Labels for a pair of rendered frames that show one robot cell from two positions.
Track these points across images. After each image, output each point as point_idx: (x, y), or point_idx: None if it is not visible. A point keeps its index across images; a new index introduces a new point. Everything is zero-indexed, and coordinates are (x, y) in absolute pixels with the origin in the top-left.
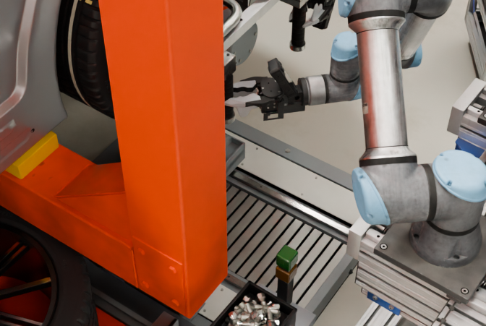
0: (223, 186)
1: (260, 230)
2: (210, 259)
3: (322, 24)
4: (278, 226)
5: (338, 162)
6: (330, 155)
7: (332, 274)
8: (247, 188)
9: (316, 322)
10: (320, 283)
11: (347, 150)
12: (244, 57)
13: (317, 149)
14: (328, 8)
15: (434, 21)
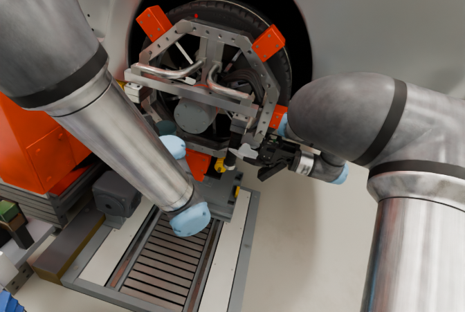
0: (1, 113)
1: (182, 247)
2: (10, 161)
3: (259, 175)
4: (187, 257)
5: (260, 286)
6: (263, 278)
7: (149, 304)
8: (211, 231)
9: (120, 307)
10: (144, 298)
11: (272, 289)
12: (189, 129)
13: (263, 268)
14: (259, 161)
15: (77, 138)
